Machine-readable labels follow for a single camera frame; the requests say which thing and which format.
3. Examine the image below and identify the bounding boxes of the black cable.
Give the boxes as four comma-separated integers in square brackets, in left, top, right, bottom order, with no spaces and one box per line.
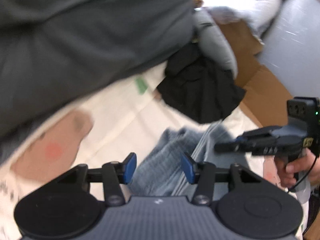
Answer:
[287,154,320,193]

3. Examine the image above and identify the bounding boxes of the person's right hand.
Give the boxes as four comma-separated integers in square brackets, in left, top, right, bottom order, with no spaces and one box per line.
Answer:
[274,152,318,188]

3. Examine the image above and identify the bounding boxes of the grey upright mattress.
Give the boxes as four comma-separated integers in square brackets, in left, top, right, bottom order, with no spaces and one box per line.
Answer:
[256,0,320,100]

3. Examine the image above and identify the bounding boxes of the blue denim pants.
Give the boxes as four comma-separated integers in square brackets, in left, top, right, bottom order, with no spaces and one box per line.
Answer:
[130,124,253,197]

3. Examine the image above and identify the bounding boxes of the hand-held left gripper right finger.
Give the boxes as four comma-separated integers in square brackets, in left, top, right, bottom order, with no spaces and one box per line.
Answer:
[180,152,265,205]

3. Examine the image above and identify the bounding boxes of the cream bear print blanket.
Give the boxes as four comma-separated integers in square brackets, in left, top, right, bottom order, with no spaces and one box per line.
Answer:
[0,62,310,240]

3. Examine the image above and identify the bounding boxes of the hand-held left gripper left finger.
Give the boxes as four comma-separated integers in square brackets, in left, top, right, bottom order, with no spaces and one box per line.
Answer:
[56,152,137,207]

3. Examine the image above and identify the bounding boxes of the grey neck pillow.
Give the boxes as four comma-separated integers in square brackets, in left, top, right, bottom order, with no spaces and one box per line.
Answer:
[191,10,238,77]

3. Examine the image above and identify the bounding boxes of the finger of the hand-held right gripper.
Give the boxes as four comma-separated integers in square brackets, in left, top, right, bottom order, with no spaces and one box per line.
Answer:
[235,127,278,143]
[214,141,278,156]

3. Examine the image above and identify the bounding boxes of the white pillow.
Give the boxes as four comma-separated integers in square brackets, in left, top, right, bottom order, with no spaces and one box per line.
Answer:
[200,0,283,38]

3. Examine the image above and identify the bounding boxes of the dark grey duvet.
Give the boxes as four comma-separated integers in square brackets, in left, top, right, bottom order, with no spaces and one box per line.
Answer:
[0,0,200,140]

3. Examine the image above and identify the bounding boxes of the brown cardboard sheet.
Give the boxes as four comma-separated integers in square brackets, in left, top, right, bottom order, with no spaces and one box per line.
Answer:
[217,20,295,128]

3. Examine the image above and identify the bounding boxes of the black garment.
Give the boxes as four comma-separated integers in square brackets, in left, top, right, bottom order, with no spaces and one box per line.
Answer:
[157,42,247,124]

